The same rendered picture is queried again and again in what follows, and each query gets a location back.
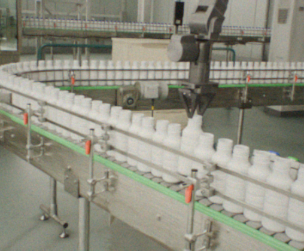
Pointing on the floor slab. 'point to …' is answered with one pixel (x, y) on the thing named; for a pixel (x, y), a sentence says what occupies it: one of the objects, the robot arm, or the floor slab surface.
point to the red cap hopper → (67, 15)
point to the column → (144, 11)
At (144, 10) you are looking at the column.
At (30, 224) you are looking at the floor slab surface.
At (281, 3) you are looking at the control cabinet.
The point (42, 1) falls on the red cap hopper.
